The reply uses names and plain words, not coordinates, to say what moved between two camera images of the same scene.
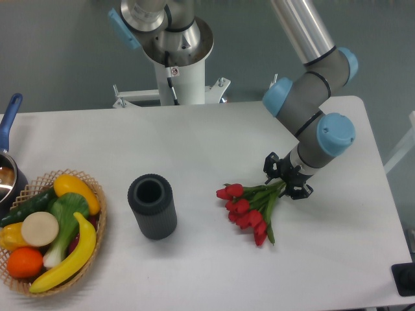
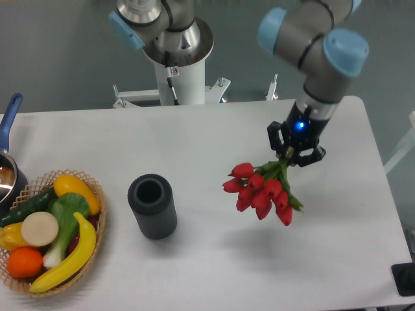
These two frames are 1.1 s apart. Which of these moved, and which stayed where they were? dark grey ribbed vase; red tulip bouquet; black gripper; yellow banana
Moved: red tulip bouquet; black gripper
Stayed: dark grey ribbed vase; yellow banana
